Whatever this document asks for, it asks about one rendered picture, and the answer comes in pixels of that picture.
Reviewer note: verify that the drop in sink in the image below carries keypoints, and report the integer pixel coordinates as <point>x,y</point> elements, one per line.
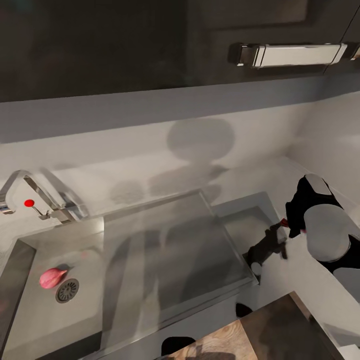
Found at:
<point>135,271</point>

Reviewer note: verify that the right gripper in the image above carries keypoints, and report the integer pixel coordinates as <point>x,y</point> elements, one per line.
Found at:
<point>295,220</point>

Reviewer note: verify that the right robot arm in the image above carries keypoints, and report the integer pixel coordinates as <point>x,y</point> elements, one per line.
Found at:
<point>333,238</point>

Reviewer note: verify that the cabinet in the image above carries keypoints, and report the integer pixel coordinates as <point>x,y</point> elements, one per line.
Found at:
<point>68,48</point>

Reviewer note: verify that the vidalia onion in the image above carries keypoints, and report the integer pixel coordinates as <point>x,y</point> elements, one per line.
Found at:
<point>51,278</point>

